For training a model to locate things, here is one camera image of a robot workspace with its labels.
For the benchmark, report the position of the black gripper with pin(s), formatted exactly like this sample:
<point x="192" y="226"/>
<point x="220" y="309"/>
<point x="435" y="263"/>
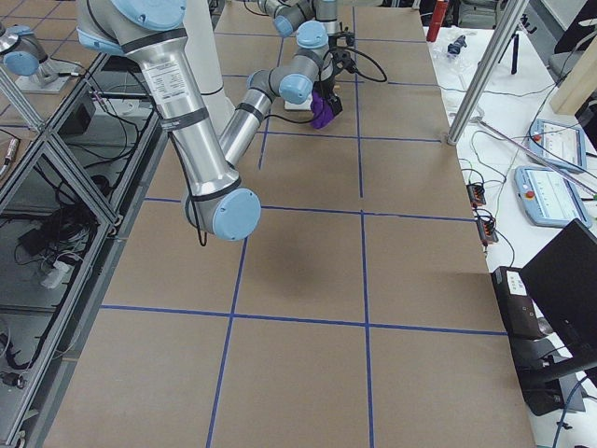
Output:
<point x="329" y="89"/>

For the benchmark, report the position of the upper teach pendant tablet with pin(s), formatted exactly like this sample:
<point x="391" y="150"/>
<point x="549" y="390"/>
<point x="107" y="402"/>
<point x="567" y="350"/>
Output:
<point x="563" y="145"/>

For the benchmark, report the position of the orange connector block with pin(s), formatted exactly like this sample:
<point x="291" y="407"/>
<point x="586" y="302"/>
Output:
<point x="476" y="194"/>
<point x="486" y="229"/>

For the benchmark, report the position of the lower teach pendant tablet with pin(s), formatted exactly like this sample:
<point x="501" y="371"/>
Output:
<point x="548" y="199"/>

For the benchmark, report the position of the blue black handheld tool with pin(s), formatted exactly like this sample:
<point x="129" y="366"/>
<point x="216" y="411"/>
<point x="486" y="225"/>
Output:
<point x="455" y="47"/>

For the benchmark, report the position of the purple microfiber towel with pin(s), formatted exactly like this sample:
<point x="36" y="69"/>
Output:
<point x="322" y="111"/>

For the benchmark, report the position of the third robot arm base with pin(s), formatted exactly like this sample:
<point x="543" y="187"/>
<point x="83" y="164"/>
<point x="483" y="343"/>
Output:
<point x="23" y="55"/>

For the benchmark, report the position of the black box with labels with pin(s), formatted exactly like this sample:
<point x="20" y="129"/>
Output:
<point x="516" y="306"/>

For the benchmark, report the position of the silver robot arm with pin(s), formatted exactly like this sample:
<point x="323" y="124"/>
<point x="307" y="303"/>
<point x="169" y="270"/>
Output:
<point x="173" y="43"/>
<point x="287" y="16"/>

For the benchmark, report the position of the grey aluminium frame post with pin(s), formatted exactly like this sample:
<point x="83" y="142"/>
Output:
<point x="497" y="45"/>

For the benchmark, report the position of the lower orange connector block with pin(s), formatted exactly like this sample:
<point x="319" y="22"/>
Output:
<point x="486" y="229"/>

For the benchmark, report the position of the upper orange connector block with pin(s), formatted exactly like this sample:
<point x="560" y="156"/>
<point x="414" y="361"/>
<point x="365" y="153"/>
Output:
<point x="476" y="194"/>

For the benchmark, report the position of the red bottle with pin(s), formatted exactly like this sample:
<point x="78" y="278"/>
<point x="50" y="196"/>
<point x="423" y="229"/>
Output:
<point x="437" y="19"/>

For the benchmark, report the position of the teach pendant tablet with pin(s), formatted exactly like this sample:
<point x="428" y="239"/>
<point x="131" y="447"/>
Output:
<point x="548" y="199"/>
<point x="563" y="145"/>

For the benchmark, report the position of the white towel rack base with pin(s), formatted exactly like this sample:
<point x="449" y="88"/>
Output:
<point x="303" y="106"/>

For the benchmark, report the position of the black monitor on stand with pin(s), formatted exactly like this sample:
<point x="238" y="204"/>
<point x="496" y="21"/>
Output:
<point x="561" y="281"/>

